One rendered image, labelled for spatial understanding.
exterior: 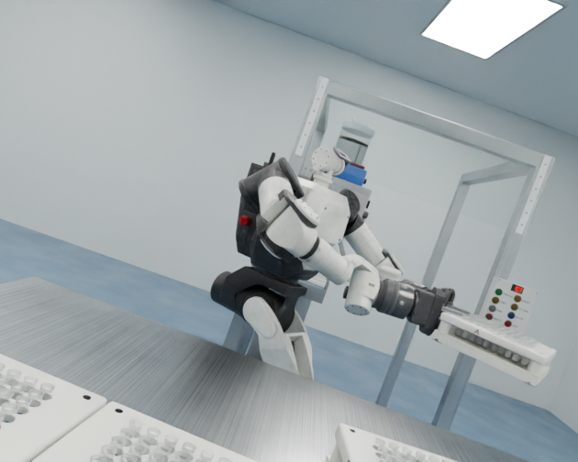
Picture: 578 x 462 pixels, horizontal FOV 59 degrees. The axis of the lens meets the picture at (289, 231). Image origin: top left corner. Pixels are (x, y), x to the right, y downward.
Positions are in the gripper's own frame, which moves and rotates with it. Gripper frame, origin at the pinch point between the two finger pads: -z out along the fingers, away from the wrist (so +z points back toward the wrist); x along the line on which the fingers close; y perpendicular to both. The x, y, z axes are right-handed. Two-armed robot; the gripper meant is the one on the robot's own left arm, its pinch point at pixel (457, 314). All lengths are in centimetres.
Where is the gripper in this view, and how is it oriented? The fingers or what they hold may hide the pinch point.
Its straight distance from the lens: 149.1
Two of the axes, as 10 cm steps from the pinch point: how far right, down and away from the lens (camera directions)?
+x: -3.1, 9.5, 0.4
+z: -7.3, -2.6, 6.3
